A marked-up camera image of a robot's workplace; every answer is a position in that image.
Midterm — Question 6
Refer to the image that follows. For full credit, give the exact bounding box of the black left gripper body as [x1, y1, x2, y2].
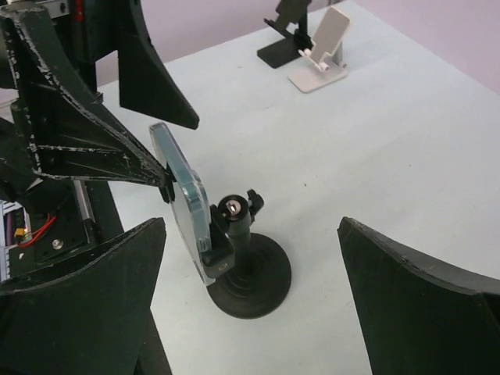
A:
[1, 1, 156, 215]

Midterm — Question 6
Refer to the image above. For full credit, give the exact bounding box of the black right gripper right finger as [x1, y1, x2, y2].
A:
[337, 217, 499, 374]

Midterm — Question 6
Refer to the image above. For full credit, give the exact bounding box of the black round-base phone stand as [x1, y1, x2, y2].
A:
[159, 183, 293, 320]

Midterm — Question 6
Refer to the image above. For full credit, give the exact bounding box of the black folding phone stand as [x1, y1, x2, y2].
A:
[256, 0, 313, 69]

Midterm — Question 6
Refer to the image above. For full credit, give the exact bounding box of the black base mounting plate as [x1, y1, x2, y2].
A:
[1, 181, 123, 281]

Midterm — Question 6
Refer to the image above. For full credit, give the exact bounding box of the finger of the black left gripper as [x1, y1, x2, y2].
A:
[1, 7, 169, 187]
[116, 1, 199, 130]

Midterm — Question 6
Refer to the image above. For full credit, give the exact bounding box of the white-cased phone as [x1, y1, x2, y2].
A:
[149, 123, 214, 286]

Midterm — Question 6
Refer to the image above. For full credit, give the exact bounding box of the white phone stand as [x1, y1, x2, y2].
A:
[288, 5, 351, 94]

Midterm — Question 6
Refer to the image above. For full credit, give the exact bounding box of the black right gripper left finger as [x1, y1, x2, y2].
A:
[1, 218, 166, 374]

